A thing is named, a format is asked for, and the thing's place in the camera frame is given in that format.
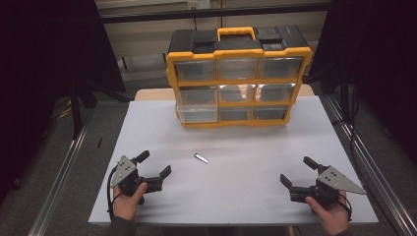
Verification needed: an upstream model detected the metal floor rail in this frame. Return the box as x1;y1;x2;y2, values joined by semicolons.
321;93;417;236
29;121;91;236

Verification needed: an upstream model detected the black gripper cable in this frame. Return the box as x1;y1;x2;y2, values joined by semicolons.
338;191;354;221
105;165;123;221

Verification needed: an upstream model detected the black floor cable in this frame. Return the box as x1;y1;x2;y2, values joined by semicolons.
330;97;399;236

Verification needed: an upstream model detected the yellow black drawer organizer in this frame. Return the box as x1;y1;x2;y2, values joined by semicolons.
165;26;314;129

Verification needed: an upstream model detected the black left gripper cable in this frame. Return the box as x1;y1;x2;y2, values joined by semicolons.
105;165;123;221

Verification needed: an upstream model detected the black horizontal bar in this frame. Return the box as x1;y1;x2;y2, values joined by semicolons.
98;2;331;25

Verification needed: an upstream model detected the person's right hand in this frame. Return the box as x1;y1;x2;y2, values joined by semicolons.
304;191;351;236

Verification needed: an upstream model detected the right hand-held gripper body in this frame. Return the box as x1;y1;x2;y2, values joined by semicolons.
289;164;367;208

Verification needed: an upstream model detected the black metal stand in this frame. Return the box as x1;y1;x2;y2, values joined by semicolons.
69;80;98;140

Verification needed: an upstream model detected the black curtain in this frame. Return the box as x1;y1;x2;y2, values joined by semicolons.
0;0;127;205
303;0;417;163

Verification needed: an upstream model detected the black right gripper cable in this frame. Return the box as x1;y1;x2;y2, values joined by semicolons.
338;191;354;221

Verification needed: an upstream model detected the yellow floor cable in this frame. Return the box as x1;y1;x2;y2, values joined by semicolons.
58;97;74;120

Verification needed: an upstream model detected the small silver metal piece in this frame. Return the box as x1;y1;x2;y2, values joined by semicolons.
194;152;210;165

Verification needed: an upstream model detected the person's left hand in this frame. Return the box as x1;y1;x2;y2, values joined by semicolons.
112;182;149;221

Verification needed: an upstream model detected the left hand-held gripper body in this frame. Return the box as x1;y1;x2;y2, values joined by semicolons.
110;154;164;198

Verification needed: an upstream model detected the large clear plastic drawer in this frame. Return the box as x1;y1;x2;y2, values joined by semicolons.
175;86;219;125

